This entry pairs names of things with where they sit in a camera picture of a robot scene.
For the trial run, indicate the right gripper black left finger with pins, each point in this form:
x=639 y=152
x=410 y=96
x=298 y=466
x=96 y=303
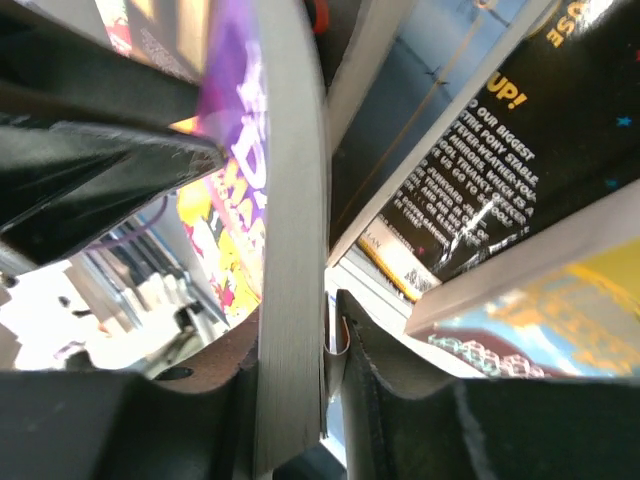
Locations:
x=196 y=422

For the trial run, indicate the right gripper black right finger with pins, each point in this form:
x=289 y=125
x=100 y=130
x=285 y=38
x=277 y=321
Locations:
x=404 y=418

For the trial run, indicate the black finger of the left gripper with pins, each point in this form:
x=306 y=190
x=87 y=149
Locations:
x=87 y=138

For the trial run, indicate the orange Roald Dahl Charlie book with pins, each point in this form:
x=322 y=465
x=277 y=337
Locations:
x=262 y=98

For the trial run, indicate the red Treehouse book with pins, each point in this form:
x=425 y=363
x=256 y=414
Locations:
x=170 y=35

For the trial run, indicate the yellow blue cover book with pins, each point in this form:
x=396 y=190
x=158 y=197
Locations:
x=562 y=303

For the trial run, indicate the blue starry night book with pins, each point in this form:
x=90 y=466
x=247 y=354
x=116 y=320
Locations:
x=442 y=54

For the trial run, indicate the black back cover book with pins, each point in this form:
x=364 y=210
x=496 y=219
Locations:
x=555 y=128

